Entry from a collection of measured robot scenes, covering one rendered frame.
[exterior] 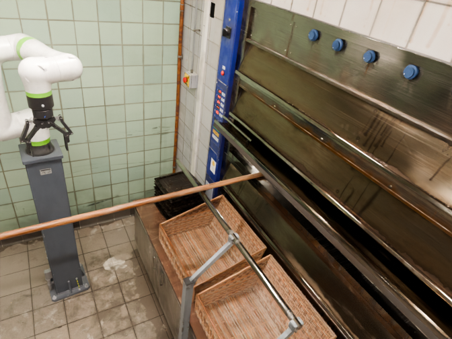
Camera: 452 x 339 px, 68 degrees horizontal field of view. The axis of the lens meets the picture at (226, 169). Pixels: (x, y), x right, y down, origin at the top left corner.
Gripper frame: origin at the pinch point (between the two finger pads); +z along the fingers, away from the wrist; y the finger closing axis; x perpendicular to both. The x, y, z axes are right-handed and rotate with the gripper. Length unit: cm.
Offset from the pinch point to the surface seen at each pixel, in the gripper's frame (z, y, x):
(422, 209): -19, -96, 113
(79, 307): 148, -2, -23
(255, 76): -28, -104, 8
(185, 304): 67, -41, 58
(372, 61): -56, -100, 73
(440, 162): -36, -97, 110
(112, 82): 13, -61, -104
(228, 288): 79, -71, 54
